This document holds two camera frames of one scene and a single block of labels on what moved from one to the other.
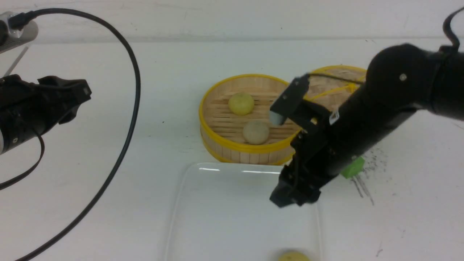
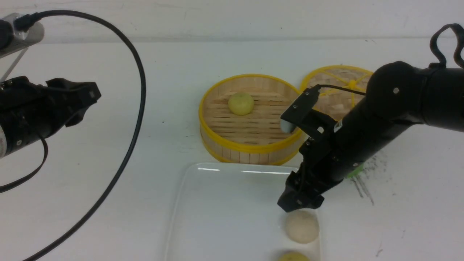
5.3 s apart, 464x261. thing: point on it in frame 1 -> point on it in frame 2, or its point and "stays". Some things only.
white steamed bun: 256,132 -> 302,226
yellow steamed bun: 241,103 stays
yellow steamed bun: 293,256 stays
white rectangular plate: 222,211 stays
